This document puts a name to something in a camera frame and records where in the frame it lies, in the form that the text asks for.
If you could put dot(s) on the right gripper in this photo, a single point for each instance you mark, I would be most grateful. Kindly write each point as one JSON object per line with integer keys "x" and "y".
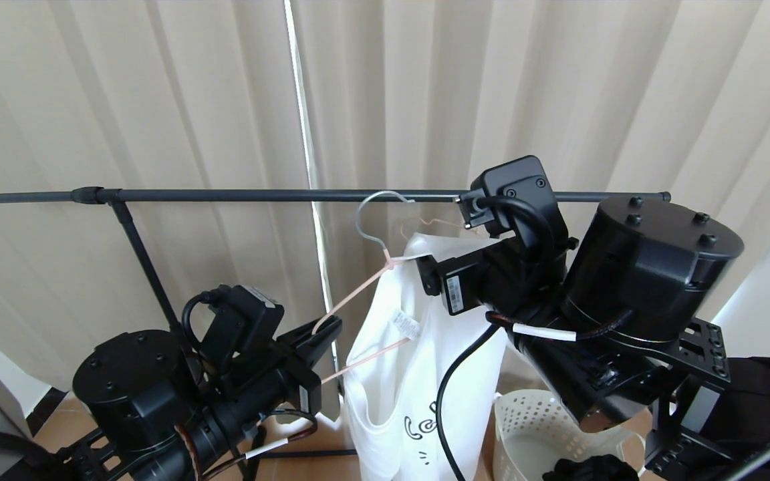
{"x": 498, "y": 274}

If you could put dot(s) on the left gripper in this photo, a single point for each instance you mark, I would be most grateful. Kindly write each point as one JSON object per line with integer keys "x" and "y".
{"x": 271, "y": 401}

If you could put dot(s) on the white printed sleeveless top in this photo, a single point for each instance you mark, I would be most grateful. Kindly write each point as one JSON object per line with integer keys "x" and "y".
{"x": 392, "y": 374}

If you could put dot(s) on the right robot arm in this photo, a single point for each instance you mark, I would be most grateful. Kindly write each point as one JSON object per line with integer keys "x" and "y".
{"x": 652, "y": 267}

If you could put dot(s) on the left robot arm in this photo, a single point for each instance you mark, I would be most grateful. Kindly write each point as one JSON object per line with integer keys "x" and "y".
{"x": 131, "y": 387}

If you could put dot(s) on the white laundry basket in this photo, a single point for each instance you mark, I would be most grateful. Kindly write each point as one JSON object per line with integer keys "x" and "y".
{"x": 532, "y": 427}

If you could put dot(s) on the black clothes rack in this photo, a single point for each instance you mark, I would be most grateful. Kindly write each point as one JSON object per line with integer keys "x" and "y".
{"x": 224, "y": 195}

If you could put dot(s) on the black garment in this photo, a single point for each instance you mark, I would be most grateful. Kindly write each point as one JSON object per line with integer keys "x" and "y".
{"x": 589, "y": 469}

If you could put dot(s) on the beige curtain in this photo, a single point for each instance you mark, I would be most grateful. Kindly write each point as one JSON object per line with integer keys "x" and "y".
{"x": 158, "y": 100}

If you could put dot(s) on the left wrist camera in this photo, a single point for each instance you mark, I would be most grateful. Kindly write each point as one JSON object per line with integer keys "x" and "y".
{"x": 238, "y": 327}

